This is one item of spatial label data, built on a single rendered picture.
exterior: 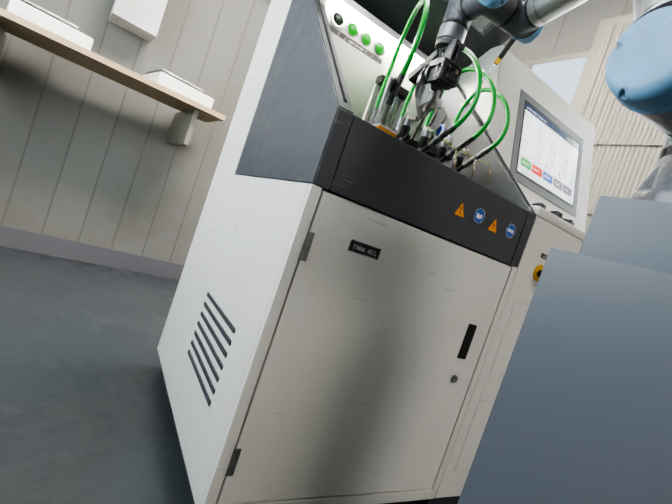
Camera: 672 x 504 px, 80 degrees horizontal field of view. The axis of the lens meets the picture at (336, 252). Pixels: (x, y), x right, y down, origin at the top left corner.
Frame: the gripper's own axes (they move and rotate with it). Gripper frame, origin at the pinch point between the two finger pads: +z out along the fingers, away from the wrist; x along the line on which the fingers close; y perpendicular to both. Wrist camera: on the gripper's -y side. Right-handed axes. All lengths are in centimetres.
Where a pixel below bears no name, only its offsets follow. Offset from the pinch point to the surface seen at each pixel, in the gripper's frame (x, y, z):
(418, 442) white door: 20, 22, 86
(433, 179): -6.1, 21.6, 20.7
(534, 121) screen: 59, -9, -25
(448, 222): 3.0, 21.6, 28.4
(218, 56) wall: -24, -221, -55
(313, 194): -34, 22, 34
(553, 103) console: 70, -13, -38
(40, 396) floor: -67, -37, 111
